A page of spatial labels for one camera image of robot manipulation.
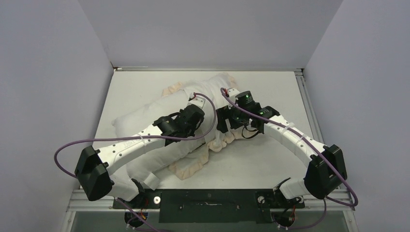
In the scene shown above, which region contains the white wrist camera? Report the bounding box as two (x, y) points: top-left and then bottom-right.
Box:
(223, 88), (240, 102)
(187, 93), (206, 109)

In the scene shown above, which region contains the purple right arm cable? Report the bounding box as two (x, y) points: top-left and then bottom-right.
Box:
(220, 88), (359, 231)

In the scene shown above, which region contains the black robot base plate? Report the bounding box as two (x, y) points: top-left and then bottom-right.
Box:
(112, 189), (305, 224)

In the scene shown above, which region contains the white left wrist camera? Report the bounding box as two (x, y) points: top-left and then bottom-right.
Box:
(187, 93), (206, 109)

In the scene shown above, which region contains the white pillow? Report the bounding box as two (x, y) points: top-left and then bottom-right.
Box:
(112, 72), (239, 190)

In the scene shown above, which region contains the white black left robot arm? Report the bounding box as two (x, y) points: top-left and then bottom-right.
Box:
(74, 103), (205, 208)

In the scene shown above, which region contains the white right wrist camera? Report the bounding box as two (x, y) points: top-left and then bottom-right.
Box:
(223, 88), (240, 102)

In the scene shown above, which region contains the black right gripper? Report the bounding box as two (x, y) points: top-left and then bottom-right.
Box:
(217, 102), (249, 133)

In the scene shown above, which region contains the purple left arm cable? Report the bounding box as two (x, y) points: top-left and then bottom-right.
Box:
(54, 92), (218, 232)

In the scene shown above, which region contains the aluminium frame rail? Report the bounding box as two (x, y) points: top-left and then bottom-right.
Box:
(65, 65), (359, 232)

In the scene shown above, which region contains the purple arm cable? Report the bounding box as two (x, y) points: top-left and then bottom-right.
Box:
(220, 88), (359, 231)
(54, 92), (218, 232)

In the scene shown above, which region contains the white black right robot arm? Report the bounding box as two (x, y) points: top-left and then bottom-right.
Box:
(220, 88), (347, 207)

